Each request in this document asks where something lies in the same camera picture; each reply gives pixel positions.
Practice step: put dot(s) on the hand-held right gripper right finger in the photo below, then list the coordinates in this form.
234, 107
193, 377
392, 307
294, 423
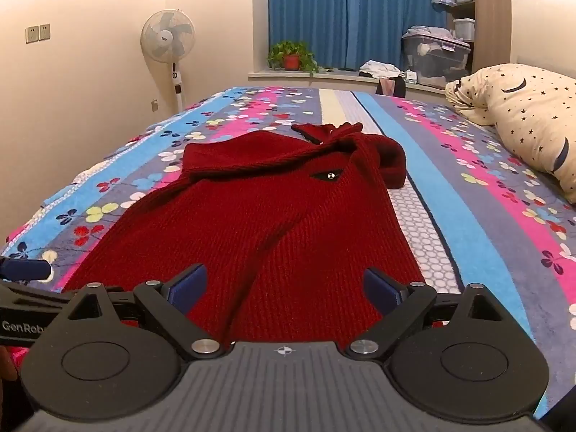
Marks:
379, 287

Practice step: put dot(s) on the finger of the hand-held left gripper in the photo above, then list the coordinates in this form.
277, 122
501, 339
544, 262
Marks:
24, 270

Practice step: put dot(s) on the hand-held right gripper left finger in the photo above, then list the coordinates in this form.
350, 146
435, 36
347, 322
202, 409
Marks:
194, 284

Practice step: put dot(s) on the red knit sweater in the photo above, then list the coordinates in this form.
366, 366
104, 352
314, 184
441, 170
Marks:
270, 216

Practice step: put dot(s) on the pile of light clothes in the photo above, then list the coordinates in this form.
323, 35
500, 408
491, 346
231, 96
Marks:
380, 68

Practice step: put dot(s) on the floral striped fleece blanket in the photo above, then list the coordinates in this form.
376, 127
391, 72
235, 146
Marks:
472, 216

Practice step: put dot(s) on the dark bag with pink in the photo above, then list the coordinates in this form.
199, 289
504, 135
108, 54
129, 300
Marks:
392, 87

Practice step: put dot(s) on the small white box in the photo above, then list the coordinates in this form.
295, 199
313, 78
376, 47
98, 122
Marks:
412, 77

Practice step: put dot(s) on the cream star print pillow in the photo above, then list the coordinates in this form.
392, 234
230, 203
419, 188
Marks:
522, 112

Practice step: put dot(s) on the clear plastic storage bin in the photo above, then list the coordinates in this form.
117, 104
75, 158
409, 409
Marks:
438, 60

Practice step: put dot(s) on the green plant in red pot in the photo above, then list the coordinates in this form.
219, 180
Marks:
291, 59

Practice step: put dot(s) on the white standing fan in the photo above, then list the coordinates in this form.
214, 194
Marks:
167, 36

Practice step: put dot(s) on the white storage box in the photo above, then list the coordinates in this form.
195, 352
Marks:
464, 30

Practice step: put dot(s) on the blue curtain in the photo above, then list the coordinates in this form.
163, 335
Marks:
342, 13

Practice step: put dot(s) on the wooden shelf unit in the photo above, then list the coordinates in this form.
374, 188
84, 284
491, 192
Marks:
492, 13

